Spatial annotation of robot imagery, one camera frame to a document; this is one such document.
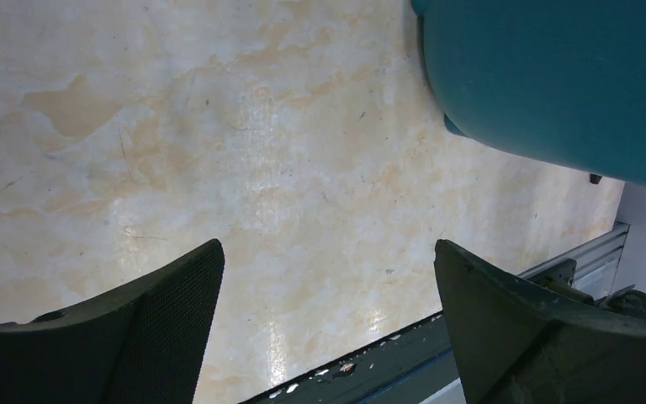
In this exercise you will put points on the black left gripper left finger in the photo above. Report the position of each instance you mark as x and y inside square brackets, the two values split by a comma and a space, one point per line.
[142, 342]

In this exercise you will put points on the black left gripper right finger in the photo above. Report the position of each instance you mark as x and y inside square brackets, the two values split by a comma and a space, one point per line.
[516, 342]

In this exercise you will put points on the teal plastic trash bin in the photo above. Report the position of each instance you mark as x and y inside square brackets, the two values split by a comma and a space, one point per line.
[562, 82]

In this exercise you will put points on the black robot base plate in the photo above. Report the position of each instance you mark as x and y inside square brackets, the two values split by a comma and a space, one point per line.
[407, 366]

